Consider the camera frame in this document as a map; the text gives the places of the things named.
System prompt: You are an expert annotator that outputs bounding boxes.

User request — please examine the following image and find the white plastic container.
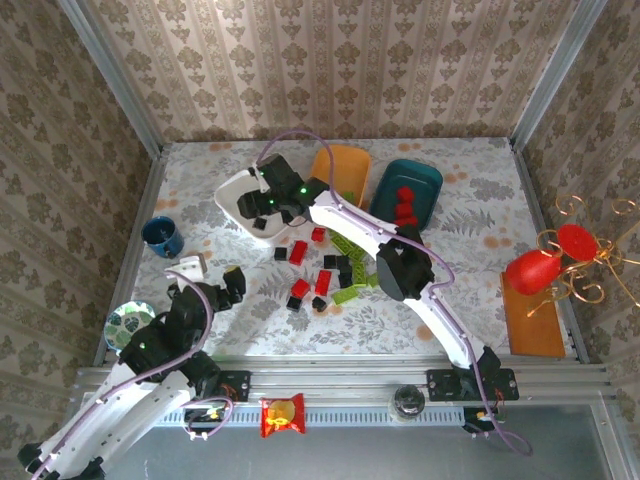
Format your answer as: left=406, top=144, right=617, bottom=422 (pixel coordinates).
left=213, top=168, right=296, bottom=244

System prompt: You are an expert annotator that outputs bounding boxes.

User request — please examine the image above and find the green leaf pattern plate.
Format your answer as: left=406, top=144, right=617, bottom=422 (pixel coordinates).
left=103, top=299, right=157, bottom=354

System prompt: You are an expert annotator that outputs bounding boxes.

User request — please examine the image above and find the orange plastic container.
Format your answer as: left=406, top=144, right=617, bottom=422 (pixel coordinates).
left=308, top=144, right=374, bottom=211

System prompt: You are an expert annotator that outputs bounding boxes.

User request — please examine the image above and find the dark blue mug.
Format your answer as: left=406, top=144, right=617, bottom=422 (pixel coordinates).
left=141, top=215, right=185, bottom=260

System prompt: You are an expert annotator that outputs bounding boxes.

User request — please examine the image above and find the small controller circuit board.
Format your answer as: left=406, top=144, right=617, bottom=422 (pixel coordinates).
left=182, top=405, right=229, bottom=426
left=462, top=405, right=506, bottom=435

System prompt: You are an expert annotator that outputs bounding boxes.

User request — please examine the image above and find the red snack packet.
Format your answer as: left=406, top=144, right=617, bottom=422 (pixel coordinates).
left=259, top=393, right=306, bottom=439

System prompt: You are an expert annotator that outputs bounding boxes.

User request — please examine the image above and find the teal plastic container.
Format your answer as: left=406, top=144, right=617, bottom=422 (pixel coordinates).
left=368, top=158, right=445, bottom=234

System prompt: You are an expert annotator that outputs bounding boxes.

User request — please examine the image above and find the grey metal shelf panel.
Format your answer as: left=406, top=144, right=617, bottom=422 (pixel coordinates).
left=49, top=392, right=626, bottom=480

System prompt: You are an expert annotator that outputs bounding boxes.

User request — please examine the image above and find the dark round glass jar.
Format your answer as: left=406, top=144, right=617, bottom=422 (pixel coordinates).
left=390, top=384, right=427, bottom=425

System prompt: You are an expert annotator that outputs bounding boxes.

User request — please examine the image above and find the red teardrop vase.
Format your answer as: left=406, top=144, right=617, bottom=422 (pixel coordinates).
left=505, top=248, right=564, bottom=296

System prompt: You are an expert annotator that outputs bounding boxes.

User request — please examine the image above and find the orange wooden board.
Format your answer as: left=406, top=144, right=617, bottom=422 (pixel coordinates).
left=499, top=272, right=567, bottom=359

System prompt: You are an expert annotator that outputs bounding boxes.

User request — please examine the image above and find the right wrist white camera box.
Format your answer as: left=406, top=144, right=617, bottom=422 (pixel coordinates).
left=247, top=166, right=270, bottom=194

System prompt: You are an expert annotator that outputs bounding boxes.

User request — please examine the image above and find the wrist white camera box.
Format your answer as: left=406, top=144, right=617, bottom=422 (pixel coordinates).
left=247, top=166, right=270, bottom=194
left=166, top=254, right=207, bottom=282

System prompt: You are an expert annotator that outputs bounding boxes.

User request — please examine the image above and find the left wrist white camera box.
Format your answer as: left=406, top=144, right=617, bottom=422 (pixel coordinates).
left=166, top=254, right=207, bottom=282

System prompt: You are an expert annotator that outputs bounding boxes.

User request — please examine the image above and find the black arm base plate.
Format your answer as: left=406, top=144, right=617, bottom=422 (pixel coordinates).
left=160, top=368, right=252, bottom=403
left=425, top=368, right=520, bottom=403

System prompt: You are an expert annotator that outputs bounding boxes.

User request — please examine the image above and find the aluminium table side rail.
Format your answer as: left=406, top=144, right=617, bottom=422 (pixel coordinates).
left=92, top=149, right=169, bottom=369
left=507, top=137, right=594, bottom=366

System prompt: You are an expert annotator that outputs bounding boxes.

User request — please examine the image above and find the long aluminium extrusion rail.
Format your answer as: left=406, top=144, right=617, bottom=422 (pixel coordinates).
left=74, top=353, right=614, bottom=404

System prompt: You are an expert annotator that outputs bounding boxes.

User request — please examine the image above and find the grey slotted cable duct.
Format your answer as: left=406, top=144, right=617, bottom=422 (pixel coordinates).
left=82, top=402, right=504, bottom=427

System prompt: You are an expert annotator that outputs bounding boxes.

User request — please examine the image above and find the aluminium frame post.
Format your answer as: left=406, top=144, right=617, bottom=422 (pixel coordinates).
left=54, top=0, right=165, bottom=157
left=508, top=0, right=611, bottom=154

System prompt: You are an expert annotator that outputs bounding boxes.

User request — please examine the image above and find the gold wire ornament red disc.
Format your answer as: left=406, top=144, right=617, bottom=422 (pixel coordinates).
left=527, top=193, right=640, bottom=320

